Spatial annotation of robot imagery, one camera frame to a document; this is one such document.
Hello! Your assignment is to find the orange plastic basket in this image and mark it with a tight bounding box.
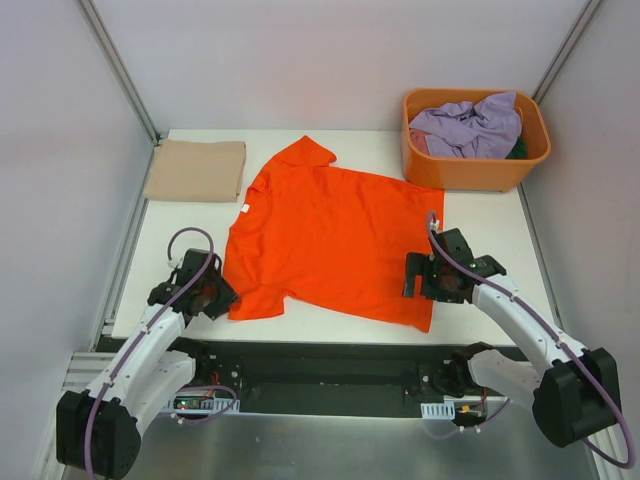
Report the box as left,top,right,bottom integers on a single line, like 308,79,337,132
401,88,551,192

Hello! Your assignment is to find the pink garment in basket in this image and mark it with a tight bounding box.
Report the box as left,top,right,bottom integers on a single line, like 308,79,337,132
409,129,429,155

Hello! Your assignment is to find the right aluminium corner post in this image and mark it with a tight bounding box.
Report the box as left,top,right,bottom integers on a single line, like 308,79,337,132
532,0,606,104

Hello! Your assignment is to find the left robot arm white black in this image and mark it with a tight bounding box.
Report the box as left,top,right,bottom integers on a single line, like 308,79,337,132
55,249,238,479

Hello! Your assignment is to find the lilac t shirt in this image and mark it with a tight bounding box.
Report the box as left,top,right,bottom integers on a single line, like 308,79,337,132
409,92,522,159

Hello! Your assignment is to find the aluminium corner post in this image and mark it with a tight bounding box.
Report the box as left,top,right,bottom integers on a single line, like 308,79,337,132
532,0,606,104
75,0,169,146

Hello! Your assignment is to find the left aluminium corner post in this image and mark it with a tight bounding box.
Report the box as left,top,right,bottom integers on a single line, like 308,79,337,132
75,0,169,146

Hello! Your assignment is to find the orange t shirt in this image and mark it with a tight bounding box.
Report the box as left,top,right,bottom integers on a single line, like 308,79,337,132
223,136,445,332

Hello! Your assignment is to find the dark green garment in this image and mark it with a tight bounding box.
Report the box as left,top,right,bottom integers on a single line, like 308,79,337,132
506,137,528,160

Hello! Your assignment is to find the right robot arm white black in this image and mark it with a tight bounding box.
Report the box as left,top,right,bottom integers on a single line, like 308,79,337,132
403,229,623,447

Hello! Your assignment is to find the aluminium frame rail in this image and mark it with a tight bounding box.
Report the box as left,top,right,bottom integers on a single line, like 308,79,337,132
62,352,116,392

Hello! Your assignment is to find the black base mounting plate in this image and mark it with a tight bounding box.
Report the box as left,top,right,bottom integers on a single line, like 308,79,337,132
94,335,506,416

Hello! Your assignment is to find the folded beige t shirt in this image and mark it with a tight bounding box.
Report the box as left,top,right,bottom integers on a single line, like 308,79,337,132
144,139,246,203

